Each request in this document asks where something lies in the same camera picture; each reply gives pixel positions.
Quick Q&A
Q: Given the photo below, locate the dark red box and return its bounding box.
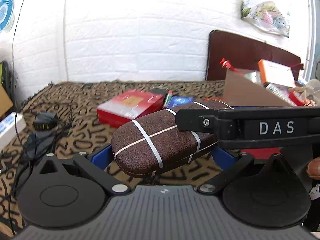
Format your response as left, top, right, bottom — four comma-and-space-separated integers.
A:
240, 147, 280, 159

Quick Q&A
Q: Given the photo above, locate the person's fingertip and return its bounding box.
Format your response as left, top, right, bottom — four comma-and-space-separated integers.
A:
306, 157, 320, 180

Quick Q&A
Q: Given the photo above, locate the white power strip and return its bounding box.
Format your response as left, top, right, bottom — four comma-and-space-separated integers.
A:
0, 112, 26, 150

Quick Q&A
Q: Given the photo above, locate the red nozzle bottle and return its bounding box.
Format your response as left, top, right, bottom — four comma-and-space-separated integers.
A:
220, 58, 242, 75

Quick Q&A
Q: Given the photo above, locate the cardboard storage box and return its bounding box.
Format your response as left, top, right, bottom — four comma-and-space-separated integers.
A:
222, 69, 297, 107

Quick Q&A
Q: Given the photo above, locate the black power adapter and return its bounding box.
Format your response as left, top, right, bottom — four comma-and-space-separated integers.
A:
33, 112, 58, 131

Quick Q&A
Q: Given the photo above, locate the red gradient gift box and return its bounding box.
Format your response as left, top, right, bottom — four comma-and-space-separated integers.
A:
97, 89, 164, 128

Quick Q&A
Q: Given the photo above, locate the floral plastic bag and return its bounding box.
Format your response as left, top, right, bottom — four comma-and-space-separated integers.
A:
240, 0, 290, 37

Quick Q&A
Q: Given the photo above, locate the dark wooden board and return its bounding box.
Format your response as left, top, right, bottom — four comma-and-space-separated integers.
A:
206, 30, 304, 81

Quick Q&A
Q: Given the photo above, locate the letter patterned brown cloth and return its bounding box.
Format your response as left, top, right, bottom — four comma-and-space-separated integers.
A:
1, 80, 224, 239

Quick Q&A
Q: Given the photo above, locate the blue medicine box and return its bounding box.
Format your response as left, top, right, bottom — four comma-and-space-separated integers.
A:
167, 96, 194, 108

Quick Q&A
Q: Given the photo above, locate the white tube with label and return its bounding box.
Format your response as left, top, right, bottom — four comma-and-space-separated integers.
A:
264, 83, 296, 106

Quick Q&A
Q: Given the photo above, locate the left cardboard box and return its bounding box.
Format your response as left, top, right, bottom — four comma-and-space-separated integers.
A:
0, 85, 13, 116

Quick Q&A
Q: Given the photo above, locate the black car key pouch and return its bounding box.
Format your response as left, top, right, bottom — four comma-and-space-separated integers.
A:
151, 87, 167, 96

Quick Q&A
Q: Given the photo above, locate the orange white medicine box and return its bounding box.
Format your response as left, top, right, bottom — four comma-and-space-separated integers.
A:
258, 60, 296, 88

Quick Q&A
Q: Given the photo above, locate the brown checked glasses case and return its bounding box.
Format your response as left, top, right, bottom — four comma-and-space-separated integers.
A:
111, 100, 229, 178

